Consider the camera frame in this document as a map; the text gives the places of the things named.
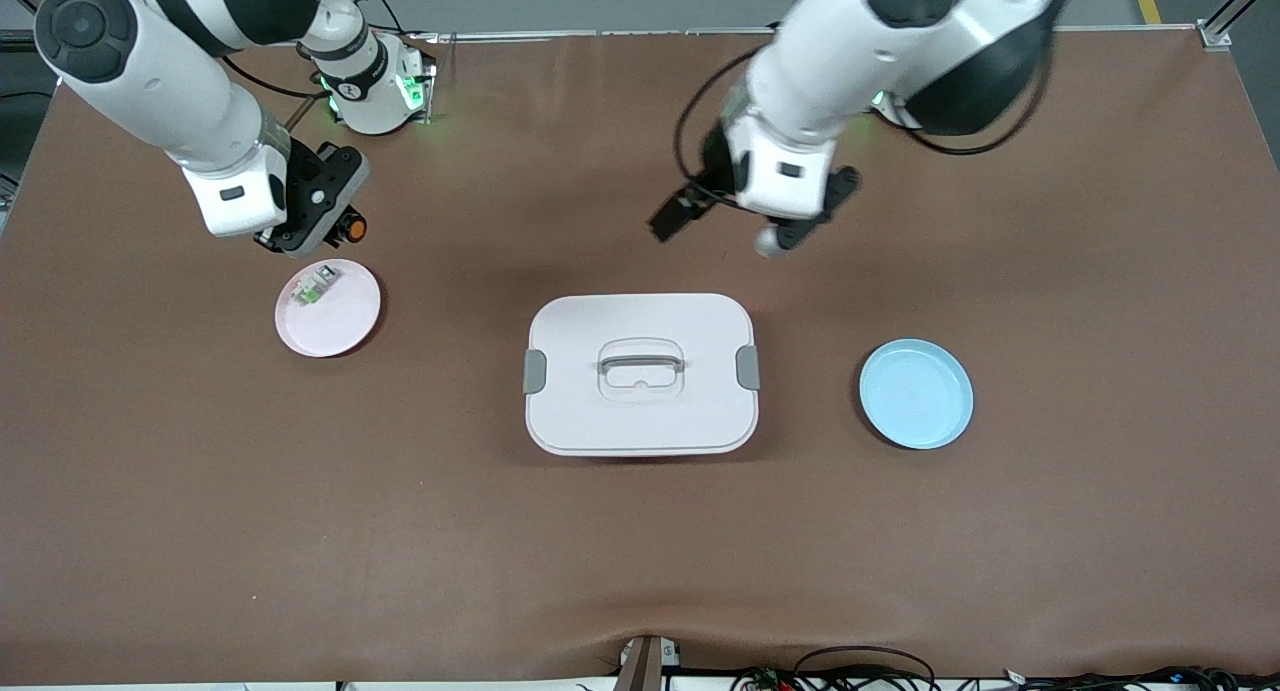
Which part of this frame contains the pink round plate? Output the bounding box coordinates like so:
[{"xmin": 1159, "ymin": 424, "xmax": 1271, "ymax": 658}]
[{"xmin": 274, "ymin": 259, "xmax": 383, "ymax": 359}]

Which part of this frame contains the white lidded container box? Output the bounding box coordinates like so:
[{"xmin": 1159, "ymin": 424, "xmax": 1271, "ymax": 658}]
[{"xmin": 523, "ymin": 292, "xmax": 761, "ymax": 458}]

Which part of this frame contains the light blue round plate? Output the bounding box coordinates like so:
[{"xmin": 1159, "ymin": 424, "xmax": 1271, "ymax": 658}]
[{"xmin": 858, "ymin": 338, "xmax": 975, "ymax": 451}]

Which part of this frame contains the brown table mat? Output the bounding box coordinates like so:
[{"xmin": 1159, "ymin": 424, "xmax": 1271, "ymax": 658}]
[{"xmin": 0, "ymin": 31, "xmax": 1280, "ymax": 684}]

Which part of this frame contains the green and clear switch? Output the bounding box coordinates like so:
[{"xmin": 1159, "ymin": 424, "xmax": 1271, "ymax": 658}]
[{"xmin": 290, "ymin": 264, "xmax": 341, "ymax": 308}]

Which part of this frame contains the metal table edge rail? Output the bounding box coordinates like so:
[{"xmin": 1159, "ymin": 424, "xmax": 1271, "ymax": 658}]
[{"xmin": 380, "ymin": 26, "xmax": 1226, "ymax": 47}]

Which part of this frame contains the black right base cable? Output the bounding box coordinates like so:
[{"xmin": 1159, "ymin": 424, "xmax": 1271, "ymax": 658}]
[{"xmin": 360, "ymin": 0, "xmax": 411, "ymax": 37}]

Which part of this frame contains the metal mount bracket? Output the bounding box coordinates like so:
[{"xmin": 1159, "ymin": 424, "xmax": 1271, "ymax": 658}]
[{"xmin": 615, "ymin": 634, "xmax": 683, "ymax": 691}]

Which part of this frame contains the black looped cable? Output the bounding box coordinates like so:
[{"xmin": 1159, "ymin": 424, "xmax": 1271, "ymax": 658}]
[{"xmin": 730, "ymin": 646, "xmax": 941, "ymax": 691}]

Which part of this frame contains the aluminium frame corner strut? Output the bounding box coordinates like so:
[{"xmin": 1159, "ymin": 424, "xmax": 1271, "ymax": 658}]
[{"xmin": 1200, "ymin": 0, "xmax": 1280, "ymax": 50}]

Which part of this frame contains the black cable bundle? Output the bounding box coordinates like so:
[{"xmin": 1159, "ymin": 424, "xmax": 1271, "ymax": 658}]
[{"xmin": 1000, "ymin": 664, "xmax": 1280, "ymax": 691}]

